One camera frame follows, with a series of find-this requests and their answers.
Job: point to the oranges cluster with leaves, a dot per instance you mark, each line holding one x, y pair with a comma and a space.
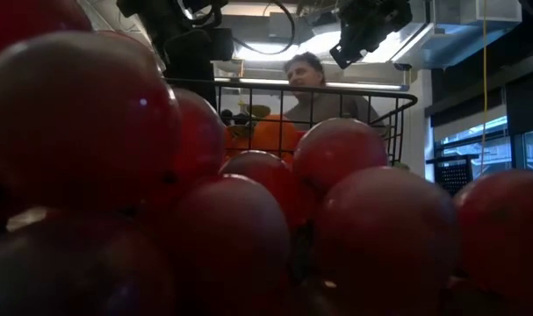
275, 136
237, 142

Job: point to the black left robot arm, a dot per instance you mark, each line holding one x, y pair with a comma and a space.
160, 13

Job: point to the bright ceiling light panel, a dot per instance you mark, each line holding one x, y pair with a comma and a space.
310, 46

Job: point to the grey ceiling unit box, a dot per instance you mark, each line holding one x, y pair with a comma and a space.
281, 26

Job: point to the person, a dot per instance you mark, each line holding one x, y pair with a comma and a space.
327, 109

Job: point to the purple-red grapes bunch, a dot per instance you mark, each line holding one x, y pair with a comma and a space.
73, 131

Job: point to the large rectangular silver duct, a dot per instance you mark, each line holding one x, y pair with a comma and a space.
459, 39

